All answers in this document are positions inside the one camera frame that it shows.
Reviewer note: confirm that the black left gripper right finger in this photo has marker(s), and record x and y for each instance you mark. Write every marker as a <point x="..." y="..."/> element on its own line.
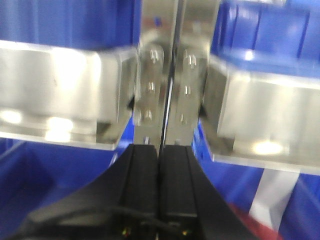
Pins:
<point x="191" y="204"/>

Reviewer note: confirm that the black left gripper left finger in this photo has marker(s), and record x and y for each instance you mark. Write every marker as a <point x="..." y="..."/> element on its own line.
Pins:
<point x="121" y="204"/>

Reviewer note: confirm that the stainless steel shelf beam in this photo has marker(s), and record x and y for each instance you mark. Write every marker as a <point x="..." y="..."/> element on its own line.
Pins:
<point x="262" y="119"/>

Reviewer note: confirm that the perforated steel shelf upright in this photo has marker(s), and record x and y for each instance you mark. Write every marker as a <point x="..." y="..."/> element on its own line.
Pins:
<point x="174" y="48"/>

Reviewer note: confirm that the blue bin upper shelf right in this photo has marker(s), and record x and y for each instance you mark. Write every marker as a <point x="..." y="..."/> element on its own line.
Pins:
<point x="282" y="38"/>

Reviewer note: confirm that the blue bin with red bags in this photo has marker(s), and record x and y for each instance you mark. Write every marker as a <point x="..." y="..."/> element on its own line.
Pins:
<point x="238" y="185"/>

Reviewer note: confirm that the red mesh bag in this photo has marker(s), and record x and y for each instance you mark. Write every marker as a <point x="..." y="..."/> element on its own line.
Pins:
<point x="261" y="231"/>

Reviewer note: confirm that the white paper strip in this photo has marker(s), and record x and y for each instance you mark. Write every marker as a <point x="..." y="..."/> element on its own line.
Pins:
<point x="272" y="197"/>

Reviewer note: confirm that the blue bin lower left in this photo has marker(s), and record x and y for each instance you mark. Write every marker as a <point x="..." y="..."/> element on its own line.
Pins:
<point x="34" y="174"/>

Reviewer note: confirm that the blue bin upper left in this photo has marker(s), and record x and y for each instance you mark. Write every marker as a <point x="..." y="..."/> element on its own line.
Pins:
<point x="80" y="24"/>

